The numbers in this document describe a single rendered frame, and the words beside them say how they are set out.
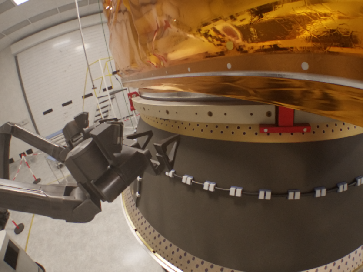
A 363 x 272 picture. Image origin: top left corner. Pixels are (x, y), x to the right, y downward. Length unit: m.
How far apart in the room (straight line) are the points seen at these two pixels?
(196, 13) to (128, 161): 0.30
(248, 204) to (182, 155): 0.26
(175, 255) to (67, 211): 0.47
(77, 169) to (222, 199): 0.39
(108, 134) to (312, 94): 0.33
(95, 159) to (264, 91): 0.31
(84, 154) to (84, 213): 0.11
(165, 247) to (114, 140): 0.52
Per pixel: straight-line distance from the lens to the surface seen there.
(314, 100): 0.26
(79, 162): 0.31
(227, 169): 0.49
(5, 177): 1.01
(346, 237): 0.69
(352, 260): 0.79
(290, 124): 0.41
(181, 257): 0.69
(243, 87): 0.33
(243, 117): 0.42
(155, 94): 0.65
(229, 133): 0.48
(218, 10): 0.29
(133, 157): 0.33
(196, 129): 0.53
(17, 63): 9.01
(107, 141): 0.31
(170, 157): 0.37
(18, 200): 0.39
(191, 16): 0.36
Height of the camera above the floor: 1.83
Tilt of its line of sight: 23 degrees down
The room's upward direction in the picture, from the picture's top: 12 degrees counter-clockwise
